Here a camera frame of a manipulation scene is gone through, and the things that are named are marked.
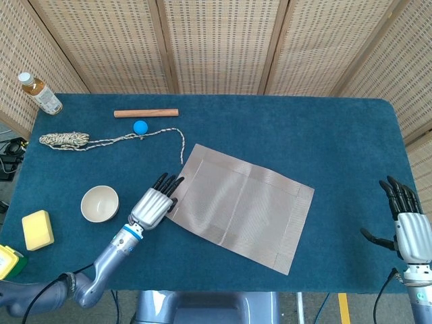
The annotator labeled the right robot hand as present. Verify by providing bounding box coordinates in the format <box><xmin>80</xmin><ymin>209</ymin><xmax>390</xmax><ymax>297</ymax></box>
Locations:
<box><xmin>360</xmin><ymin>175</ymin><xmax>432</xmax><ymax>265</ymax></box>

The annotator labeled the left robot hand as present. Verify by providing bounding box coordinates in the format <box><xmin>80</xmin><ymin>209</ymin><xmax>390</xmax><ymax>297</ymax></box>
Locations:
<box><xmin>129</xmin><ymin>173</ymin><xmax>186</xmax><ymax>232</ymax></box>

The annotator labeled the white bowl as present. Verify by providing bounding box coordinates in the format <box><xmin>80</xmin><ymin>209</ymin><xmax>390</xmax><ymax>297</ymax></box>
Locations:
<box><xmin>80</xmin><ymin>186</ymin><xmax>120</xmax><ymax>223</ymax></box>

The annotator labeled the brown woven placemat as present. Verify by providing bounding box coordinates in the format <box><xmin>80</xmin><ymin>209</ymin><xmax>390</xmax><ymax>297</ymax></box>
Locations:
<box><xmin>165</xmin><ymin>143</ymin><xmax>315</xmax><ymax>276</ymax></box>

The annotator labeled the blue ball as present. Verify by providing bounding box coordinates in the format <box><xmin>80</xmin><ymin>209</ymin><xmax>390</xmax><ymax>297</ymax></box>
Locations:
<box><xmin>132</xmin><ymin>119</ymin><xmax>149</xmax><ymax>136</ymax></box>

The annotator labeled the wooden stick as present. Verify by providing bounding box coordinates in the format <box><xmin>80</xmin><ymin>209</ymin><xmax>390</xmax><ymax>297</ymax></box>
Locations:
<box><xmin>113</xmin><ymin>108</ymin><xmax>180</xmax><ymax>119</ymax></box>

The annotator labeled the yellow sponge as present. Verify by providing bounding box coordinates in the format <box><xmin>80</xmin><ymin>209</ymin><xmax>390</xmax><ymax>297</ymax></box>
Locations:
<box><xmin>21</xmin><ymin>209</ymin><xmax>55</xmax><ymax>252</ymax></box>

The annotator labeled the grey-blue robot torso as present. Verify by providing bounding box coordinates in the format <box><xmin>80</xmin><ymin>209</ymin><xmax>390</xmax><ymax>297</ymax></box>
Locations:
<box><xmin>134</xmin><ymin>290</ymin><xmax>281</xmax><ymax>324</ymax></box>

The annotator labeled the white table leg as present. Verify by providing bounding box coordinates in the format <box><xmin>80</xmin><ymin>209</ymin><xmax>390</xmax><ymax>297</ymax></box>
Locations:
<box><xmin>296</xmin><ymin>292</ymin><xmax>306</xmax><ymax>324</ymax></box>

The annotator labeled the black floor equipment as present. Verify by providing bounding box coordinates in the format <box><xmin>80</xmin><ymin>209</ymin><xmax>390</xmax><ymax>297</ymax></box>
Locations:
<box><xmin>0</xmin><ymin>136</ymin><xmax>28</xmax><ymax>182</ymax></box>

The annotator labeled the yellow and green container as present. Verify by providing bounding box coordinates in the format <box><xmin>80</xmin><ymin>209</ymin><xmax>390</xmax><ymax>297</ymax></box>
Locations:
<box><xmin>0</xmin><ymin>244</ymin><xmax>28</xmax><ymax>281</ymax></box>

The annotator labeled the tea bottle with white cap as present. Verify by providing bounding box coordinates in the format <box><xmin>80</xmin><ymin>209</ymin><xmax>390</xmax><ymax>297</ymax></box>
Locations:
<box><xmin>18</xmin><ymin>72</ymin><xmax>63</xmax><ymax>116</ymax></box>

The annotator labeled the bamboo folding screen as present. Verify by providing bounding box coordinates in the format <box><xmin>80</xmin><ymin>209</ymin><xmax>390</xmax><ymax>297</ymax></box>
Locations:
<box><xmin>0</xmin><ymin>0</ymin><xmax>432</xmax><ymax>234</ymax></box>

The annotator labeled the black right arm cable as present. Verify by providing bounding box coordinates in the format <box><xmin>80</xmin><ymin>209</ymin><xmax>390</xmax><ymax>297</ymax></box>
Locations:
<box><xmin>373</xmin><ymin>268</ymin><xmax>402</xmax><ymax>324</ymax></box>

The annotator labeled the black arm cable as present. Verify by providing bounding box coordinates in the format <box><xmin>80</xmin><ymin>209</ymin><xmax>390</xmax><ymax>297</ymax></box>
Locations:
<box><xmin>22</xmin><ymin>263</ymin><xmax>97</xmax><ymax>324</ymax></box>
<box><xmin>373</xmin><ymin>268</ymin><xmax>402</xmax><ymax>324</ymax></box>

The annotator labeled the blue cable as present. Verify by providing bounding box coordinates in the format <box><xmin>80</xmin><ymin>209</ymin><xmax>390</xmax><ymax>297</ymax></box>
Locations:
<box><xmin>315</xmin><ymin>292</ymin><xmax>331</xmax><ymax>324</ymax></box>
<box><xmin>110</xmin><ymin>290</ymin><xmax>121</xmax><ymax>324</ymax></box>

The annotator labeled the braided beige rope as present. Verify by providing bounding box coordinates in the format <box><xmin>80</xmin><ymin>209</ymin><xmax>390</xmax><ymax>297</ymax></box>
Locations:
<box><xmin>38</xmin><ymin>127</ymin><xmax>186</xmax><ymax>166</ymax></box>

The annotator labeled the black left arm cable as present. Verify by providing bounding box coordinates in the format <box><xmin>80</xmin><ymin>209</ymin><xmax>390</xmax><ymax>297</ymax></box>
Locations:
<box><xmin>22</xmin><ymin>263</ymin><xmax>97</xmax><ymax>324</ymax></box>

